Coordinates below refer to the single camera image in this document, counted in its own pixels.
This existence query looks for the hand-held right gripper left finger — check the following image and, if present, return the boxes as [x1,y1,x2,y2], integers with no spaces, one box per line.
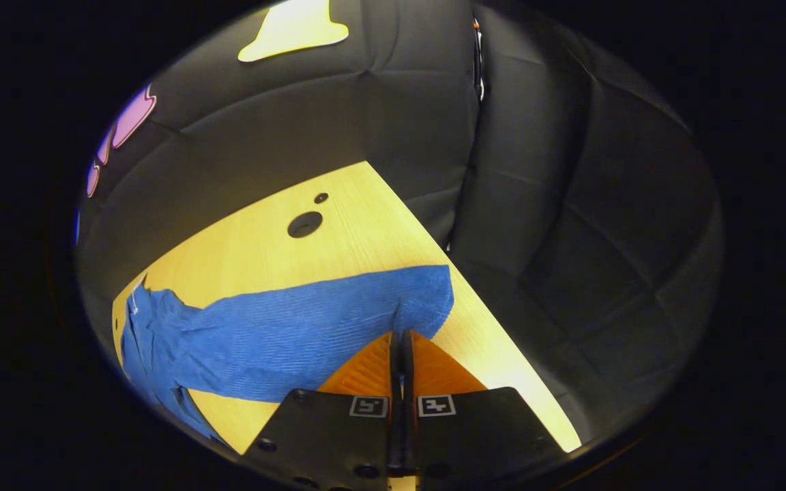
[238,331,395,491]

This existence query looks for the black backdrop cloth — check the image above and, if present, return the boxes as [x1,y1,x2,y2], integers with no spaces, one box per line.
[76,0,725,451]

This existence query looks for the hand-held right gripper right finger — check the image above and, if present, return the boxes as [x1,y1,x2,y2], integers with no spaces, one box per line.
[402,329,566,491]

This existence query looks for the blue button shirt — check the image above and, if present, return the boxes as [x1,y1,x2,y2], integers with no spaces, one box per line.
[119,264,456,445]

